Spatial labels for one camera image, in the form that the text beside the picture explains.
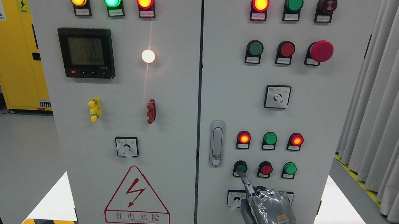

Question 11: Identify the red indicator light top right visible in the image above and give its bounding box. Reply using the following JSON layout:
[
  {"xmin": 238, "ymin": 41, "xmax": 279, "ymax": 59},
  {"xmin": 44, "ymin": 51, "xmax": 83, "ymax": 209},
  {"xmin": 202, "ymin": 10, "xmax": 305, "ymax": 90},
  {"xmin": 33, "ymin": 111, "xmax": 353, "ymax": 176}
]
[{"xmin": 250, "ymin": 0, "xmax": 270, "ymax": 21}]

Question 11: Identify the grey cabinet door handle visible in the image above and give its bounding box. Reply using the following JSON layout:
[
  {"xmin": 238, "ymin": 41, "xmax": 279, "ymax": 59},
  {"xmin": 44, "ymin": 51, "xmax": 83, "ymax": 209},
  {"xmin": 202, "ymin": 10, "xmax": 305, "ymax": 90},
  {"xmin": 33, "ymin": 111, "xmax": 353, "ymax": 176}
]
[{"xmin": 209, "ymin": 120, "xmax": 225, "ymax": 167}]

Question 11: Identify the green indicator light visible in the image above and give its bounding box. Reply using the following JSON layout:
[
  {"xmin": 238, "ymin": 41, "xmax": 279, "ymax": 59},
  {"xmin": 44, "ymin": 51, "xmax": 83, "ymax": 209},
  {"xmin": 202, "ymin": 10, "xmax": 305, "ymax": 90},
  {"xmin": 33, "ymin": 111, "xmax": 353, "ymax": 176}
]
[
  {"xmin": 104, "ymin": 0, "xmax": 125, "ymax": 17},
  {"xmin": 282, "ymin": 0, "xmax": 304, "ymax": 22}
]

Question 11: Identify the lower right red indicator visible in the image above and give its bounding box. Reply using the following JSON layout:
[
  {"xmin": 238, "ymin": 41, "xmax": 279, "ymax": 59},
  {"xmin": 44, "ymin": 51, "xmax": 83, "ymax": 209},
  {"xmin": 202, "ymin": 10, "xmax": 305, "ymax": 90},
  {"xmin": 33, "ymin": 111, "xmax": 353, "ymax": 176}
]
[{"xmin": 286, "ymin": 132, "xmax": 304, "ymax": 152}]

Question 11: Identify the yellow safety storage cabinet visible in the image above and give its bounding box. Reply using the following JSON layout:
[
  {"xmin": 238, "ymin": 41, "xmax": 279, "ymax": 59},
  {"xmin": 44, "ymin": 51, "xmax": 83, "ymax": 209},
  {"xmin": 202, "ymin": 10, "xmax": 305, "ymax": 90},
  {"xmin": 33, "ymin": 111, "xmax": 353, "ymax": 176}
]
[{"xmin": 0, "ymin": 0, "xmax": 52, "ymax": 113}]

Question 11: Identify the upper right rotary switch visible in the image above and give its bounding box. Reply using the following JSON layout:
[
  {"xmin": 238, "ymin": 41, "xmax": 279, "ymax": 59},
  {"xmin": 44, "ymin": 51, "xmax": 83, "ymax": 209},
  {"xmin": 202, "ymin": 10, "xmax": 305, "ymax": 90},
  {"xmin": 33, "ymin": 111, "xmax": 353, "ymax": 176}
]
[{"xmin": 264, "ymin": 85, "xmax": 292, "ymax": 109}]

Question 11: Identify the black digital power meter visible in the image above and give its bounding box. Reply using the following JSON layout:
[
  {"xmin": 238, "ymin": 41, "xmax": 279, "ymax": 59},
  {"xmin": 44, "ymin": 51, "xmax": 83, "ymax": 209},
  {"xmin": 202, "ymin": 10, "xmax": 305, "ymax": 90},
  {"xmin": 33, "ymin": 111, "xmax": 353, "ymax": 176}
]
[{"xmin": 57, "ymin": 27, "xmax": 116, "ymax": 79}]

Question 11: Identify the green indicator light top left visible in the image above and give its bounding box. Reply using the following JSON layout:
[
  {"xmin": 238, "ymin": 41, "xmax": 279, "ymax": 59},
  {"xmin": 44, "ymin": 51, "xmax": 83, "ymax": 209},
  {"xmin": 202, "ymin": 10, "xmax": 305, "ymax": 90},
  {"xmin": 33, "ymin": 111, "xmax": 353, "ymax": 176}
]
[{"xmin": 104, "ymin": 0, "xmax": 125, "ymax": 17}]

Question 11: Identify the grey electrical control cabinet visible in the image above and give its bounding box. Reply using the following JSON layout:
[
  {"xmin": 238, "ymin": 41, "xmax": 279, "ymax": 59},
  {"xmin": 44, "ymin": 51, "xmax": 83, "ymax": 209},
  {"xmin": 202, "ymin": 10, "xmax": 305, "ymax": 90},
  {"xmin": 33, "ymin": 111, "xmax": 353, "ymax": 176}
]
[{"xmin": 30, "ymin": 0, "xmax": 382, "ymax": 224}]

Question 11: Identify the green start push button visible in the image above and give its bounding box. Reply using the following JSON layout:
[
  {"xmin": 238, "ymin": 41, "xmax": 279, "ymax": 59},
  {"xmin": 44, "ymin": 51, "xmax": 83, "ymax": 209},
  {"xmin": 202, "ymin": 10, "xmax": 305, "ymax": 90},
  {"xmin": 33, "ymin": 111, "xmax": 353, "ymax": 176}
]
[{"xmin": 232, "ymin": 160, "xmax": 247, "ymax": 177}]

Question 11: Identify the red indicator light top left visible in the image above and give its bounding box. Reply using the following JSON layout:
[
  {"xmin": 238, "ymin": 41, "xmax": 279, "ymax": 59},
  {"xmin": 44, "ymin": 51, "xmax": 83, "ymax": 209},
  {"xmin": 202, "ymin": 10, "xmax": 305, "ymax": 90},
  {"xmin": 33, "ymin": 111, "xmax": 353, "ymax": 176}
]
[{"xmin": 136, "ymin": 0, "xmax": 156, "ymax": 18}]

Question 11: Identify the red terminal block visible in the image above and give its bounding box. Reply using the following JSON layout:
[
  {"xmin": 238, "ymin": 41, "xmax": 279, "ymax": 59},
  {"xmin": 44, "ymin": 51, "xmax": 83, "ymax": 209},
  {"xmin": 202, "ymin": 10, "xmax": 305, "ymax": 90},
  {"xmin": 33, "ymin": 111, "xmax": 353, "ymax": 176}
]
[{"xmin": 146, "ymin": 99, "xmax": 157, "ymax": 124}]

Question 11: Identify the left door rotary switch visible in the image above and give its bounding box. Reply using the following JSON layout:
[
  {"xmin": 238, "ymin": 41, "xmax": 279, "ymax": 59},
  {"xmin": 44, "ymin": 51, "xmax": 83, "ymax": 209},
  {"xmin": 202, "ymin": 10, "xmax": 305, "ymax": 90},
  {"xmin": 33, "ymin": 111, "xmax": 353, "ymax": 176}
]
[{"xmin": 115, "ymin": 137, "xmax": 140, "ymax": 159}]

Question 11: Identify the yellow terminal block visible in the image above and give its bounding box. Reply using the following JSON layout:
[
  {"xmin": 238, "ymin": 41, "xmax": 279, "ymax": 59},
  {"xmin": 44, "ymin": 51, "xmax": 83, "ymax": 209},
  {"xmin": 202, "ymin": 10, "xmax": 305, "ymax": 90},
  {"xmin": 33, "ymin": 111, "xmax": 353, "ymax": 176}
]
[{"xmin": 88, "ymin": 97, "xmax": 102, "ymax": 122}]

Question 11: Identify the black knob selector switch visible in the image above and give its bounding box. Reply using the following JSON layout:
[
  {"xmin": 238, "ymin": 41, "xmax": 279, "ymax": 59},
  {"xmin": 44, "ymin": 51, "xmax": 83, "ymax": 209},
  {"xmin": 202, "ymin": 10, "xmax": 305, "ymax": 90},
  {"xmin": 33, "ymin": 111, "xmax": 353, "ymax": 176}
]
[{"xmin": 284, "ymin": 191, "xmax": 295, "ymax": 206}]

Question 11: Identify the amber indicator light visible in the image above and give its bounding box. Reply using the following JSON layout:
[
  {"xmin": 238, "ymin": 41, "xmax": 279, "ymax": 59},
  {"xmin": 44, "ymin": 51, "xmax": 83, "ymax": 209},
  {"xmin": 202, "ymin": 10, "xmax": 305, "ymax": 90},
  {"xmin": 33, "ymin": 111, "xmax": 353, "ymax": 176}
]
[{"xmin": 70, "ymin": 0, "xmax": 92, "ymax": 16}]

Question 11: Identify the red push button upper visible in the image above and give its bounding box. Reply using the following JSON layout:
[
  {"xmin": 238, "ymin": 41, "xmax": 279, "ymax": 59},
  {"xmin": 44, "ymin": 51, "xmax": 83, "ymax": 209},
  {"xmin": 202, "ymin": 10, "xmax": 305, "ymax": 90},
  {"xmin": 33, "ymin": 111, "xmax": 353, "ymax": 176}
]
[{"xmin": 274, "ymin": 40, "xmax": 295, "ymax": 65}]

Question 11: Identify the white lit indicator light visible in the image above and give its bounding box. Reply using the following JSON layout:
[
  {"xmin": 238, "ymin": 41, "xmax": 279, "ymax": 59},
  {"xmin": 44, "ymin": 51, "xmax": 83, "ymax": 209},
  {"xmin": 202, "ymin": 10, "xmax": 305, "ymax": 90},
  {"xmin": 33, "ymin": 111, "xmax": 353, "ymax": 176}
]
[{"xmin": 141, "ymin": 49, "xmax": 156, "ymax": 64}]

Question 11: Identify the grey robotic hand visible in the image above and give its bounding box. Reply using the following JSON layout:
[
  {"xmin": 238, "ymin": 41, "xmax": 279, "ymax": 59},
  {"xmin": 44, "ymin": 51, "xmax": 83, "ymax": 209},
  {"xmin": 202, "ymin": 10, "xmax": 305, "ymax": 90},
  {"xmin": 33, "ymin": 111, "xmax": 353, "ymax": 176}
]
[{"xmin": 235, "ymin": 169, "xmax": 297, "ymax": 224}]

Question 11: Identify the grey curtain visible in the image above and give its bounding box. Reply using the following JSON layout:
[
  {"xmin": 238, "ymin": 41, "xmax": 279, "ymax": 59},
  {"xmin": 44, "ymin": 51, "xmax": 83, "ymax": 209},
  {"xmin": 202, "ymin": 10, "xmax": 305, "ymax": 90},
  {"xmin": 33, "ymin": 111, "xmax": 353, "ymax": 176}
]
[{"xmin": 337, "ymin": 0, "xmax": 399, "ymax": 223}]

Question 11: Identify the red emergency stop button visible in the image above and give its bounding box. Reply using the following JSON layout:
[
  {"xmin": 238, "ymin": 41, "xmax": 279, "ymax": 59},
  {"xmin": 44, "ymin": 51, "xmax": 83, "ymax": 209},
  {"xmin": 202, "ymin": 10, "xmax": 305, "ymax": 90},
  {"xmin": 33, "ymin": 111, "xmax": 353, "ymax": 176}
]
[{"xmin": 304, "ymin": 40, "xmax": 334, "ymax": 67}]

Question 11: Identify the red electrical hazard sticker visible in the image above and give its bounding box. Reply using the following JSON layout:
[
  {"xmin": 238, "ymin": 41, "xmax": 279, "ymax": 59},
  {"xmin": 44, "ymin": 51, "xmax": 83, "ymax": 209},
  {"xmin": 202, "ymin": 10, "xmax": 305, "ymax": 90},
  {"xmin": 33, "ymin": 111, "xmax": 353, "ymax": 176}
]
[{"xmin": 104, "ymin": 166, "xmax": 171, "ymax": 224}]

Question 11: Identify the lower white rotary switch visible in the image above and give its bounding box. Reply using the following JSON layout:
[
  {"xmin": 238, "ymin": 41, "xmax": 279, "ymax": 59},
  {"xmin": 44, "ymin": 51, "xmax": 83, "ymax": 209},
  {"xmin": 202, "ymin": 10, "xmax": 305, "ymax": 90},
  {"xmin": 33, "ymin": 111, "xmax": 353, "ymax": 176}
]
[{"xmin": 226, "ymin": 190, "xmax": 247, "ymax": 211}]

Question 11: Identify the red push button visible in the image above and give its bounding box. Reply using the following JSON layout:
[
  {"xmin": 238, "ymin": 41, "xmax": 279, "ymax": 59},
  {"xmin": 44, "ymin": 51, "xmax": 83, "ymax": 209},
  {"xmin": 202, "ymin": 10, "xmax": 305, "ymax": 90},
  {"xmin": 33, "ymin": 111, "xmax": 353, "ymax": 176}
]
[
  {"xmin": 274, "ymin": 40, "xmax": 295, "ymax": 65},
  {"xmin": 256, "ymin": 161, "xmax": 273, "ymax": 179}
]

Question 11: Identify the lower left red indicator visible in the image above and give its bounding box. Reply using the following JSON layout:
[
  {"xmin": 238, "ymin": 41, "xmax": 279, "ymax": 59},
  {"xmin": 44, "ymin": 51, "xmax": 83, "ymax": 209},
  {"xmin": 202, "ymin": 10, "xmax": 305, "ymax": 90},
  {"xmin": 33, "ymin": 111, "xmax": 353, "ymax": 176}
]
[{"xmin": 236, "ymin": 131, "xmax": 251, "ymax": 149}]

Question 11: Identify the lower red push button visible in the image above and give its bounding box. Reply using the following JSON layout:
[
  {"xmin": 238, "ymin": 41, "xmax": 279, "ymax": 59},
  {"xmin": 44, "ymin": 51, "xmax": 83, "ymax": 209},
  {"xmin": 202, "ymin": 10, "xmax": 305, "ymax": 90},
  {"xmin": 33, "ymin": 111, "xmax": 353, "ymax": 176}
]
[{"xmin": 256, "ymin": 161, "xmax": 273, "ymax": 179}]

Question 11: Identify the lower right green button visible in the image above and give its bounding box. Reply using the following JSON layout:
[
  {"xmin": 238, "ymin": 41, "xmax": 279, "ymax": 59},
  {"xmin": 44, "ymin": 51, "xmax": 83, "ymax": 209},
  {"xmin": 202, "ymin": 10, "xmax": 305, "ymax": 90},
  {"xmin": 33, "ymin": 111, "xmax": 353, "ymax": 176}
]
[{"xmin": 281, "ymin": 162, "xmax": 298, "ymax": 179}]

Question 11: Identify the lower middle green indicator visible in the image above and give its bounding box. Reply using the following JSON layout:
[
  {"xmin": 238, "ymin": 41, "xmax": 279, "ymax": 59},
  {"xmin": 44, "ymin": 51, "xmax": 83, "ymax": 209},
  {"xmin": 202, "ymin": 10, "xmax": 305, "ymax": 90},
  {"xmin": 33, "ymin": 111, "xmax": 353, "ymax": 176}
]
[{"xmin": 261, "ymin": 132, "xmax": 278, "ymax": 151}]

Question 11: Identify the green indicator light top right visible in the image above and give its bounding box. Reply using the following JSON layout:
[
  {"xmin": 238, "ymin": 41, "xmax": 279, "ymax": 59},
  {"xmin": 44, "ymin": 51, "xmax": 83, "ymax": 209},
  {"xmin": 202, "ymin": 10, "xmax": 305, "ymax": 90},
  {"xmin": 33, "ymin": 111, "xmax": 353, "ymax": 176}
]
[{"xmin": 282, "ymin": 0, "xmax": 304, "ymax": 22}]

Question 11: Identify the red indicator light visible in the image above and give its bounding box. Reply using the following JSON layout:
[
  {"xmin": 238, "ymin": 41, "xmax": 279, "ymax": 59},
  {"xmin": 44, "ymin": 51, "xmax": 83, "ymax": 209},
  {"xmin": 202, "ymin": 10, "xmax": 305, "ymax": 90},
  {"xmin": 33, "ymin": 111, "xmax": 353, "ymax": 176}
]
[
  {"xmin": 136, "ymin": 0, "xmax": 156, "ymax": 18},
  {"xmin": 250, "ymin": 0, "xmax": 270, "ymax": 21}
]

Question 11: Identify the green push button upper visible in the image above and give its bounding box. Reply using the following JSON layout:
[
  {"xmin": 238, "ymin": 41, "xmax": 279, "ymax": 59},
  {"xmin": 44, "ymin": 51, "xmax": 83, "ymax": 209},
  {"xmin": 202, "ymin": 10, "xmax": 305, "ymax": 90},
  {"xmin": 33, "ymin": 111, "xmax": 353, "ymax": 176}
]
[{"xmin": 244, "ymin": 40, "xmax": 264, "ymax": 65}]

